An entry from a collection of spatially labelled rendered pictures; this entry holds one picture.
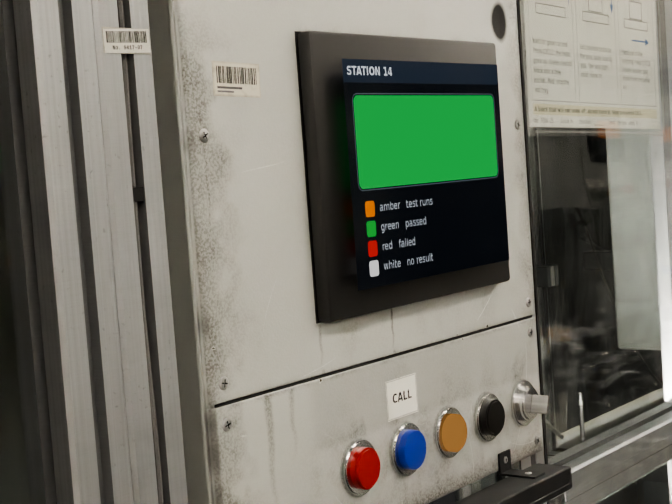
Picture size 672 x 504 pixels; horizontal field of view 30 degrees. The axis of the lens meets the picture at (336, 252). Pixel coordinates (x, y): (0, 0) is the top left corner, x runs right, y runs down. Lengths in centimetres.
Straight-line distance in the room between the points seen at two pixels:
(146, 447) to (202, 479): 7
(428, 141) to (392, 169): 5
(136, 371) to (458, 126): 35
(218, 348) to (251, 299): 4
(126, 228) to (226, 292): 9
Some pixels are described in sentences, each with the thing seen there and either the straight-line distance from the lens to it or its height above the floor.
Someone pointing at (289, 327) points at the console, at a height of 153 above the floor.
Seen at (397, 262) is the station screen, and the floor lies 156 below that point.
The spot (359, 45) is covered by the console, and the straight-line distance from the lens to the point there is 90.
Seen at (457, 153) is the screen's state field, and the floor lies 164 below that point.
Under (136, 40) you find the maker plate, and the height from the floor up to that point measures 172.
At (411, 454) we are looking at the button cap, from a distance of 95.
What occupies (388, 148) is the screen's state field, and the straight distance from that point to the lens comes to 90.
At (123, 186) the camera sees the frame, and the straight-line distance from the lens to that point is 75.
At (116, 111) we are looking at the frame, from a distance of 75.
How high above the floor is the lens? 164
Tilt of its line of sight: 4 degrees down
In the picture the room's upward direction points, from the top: 4 degrees counter-clockwise
